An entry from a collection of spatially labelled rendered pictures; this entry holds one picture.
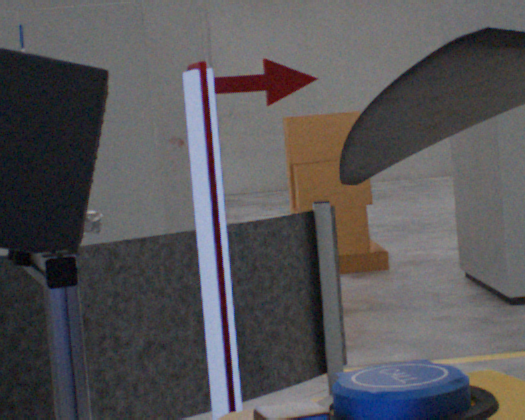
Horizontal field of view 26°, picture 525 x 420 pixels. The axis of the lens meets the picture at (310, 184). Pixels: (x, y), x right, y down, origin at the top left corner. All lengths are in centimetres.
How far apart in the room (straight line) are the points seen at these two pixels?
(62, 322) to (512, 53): 63
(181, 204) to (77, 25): 204
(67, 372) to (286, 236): 163
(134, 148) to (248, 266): 406
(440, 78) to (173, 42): 433
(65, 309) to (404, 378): 78
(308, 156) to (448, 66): 812
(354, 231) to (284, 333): 608
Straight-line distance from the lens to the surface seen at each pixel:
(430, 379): 33
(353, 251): 876
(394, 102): 60
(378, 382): 33
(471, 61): 56
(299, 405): 33
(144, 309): 244
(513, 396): 35
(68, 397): 110
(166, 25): 490
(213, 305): 57
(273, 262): 265
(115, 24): 664
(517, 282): 682
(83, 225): 115
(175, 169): 488
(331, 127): 869
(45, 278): 108
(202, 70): 56
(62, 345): 109
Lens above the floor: 116
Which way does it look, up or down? 3 degrees down
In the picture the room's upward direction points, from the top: 5 degrees counter-clockwise
